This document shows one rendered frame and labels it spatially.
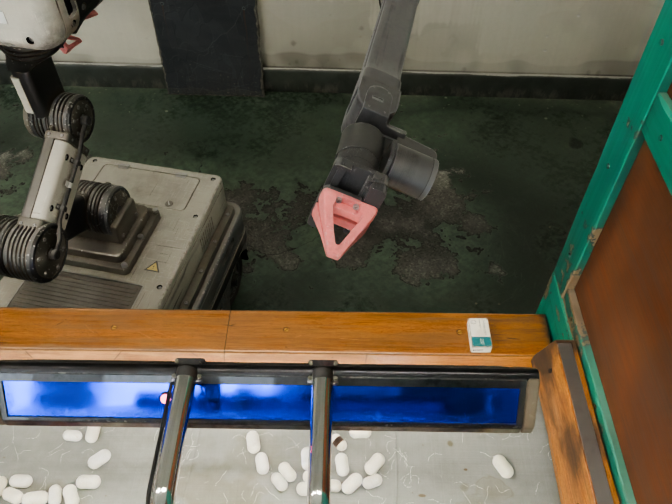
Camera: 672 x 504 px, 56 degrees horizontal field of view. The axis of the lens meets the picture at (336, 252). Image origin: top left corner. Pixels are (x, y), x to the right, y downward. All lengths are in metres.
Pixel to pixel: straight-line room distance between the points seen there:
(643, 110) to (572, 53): 2.12
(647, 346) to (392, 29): 0.57
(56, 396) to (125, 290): 0.88
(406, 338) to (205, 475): 0.41
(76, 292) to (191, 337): 0.58
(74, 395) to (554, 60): 2.58
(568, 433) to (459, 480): 0.18
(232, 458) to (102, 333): 0.34
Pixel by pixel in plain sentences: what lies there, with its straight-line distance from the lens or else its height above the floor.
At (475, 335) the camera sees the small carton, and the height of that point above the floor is 0.79.
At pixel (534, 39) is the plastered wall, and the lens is 2.94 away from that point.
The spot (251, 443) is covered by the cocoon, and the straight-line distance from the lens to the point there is 1.06.
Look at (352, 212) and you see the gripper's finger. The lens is 0.72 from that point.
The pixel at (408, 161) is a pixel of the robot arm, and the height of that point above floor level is 1.20.
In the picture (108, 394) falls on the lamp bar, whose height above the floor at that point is 1.08.
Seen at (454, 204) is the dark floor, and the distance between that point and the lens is 2.48.
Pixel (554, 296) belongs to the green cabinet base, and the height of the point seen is 0.82.
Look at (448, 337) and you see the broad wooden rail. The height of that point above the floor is 0.76.
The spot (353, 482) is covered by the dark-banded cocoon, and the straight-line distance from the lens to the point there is 1.03.
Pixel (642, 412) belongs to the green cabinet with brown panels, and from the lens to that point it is 0.94.
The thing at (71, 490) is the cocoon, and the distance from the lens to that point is 1.11.
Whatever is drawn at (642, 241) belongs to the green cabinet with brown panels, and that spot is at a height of 1.11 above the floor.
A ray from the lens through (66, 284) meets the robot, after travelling 1.72.
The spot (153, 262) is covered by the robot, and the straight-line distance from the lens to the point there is 1.69.
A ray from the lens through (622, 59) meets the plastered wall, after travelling 3.10.
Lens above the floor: 1.73
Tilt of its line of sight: 49 degrees down
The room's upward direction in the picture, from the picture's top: straight up
